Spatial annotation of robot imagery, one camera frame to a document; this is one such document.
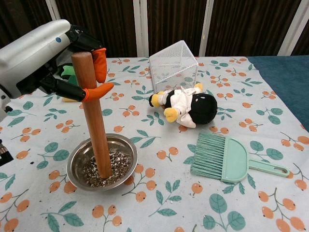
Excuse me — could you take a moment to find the white partition frame post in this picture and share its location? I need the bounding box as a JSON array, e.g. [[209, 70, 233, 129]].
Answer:
[[133, 0, 148, 58], [45, 0, 61, 22], [278, 0, 309, 57], [199, 0, 215, 58]]

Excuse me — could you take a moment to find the mint green plastic brush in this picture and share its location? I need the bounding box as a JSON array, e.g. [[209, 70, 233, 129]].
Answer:
[[190, 131, 290, 183]]

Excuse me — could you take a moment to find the black white plush doll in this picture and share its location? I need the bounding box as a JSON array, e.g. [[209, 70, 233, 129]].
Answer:
[[148, 82, 218, 129]]

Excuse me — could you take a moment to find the white wire mesh basket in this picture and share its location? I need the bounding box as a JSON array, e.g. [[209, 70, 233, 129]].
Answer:
[[149, 40, 199, 92]]

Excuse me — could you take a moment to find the floral leaf print tablecloth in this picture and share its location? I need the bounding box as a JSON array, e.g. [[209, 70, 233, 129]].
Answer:
[[0, 57, 309, 232]]

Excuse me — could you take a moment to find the bright green cloth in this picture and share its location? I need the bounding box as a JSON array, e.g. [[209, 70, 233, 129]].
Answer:
[[57, 64, 78, 85]]

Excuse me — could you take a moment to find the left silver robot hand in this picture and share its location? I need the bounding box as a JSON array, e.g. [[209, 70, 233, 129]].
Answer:
[[0, 19, 114, 102]]

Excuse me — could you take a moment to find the wooden rolling pin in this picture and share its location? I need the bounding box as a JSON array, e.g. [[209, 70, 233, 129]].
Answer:
[[71, 52, 113, 179]]

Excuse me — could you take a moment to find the grey cloth black edge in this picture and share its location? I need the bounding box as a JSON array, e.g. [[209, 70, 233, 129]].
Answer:
[[56, 49, 73, 73]]

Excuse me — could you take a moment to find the stainless steel bowl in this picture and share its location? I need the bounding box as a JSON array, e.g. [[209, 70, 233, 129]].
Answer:
[[66, 132, 139, 192]]

